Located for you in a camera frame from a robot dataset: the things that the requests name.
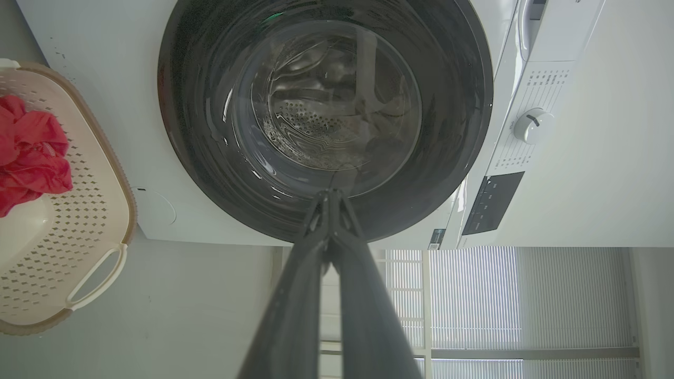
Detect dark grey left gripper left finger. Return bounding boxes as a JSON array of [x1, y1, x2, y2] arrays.
[[236, 192, 332, 379]]

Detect cream perforated laundry basket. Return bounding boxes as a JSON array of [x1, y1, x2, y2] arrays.
[[0, 58, 138, 337]]

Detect round white filter cover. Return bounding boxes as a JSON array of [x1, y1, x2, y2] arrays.
[[134, 187, 177, 227]]

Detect white program dial knob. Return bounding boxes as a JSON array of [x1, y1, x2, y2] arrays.
[[513, 108, 555, 145]]

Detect red and white garment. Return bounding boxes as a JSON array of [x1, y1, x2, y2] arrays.
[[0, 95, 74, 218]]

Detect black washer display panel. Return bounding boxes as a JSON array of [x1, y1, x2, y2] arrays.
[[461, 171, 526, 236]]

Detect stainless steel washer drum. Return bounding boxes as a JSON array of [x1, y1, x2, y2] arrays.
[[252, 35, 418, 170]]

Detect black round glass washer door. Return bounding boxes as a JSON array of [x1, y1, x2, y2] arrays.
[[157, 0, 494, 244]]

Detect white detergent drawer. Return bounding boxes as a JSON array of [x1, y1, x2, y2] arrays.
[[518, 0, 549, 62]]

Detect white front-load washing machine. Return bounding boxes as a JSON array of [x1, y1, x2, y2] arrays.
[[16, 0, 607, 251]]

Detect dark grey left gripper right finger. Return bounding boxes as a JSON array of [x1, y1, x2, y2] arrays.
[[330, 190, 423, 379]]

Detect white window blinds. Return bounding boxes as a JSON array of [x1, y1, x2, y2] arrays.
[[383, 247, 641, 379]]

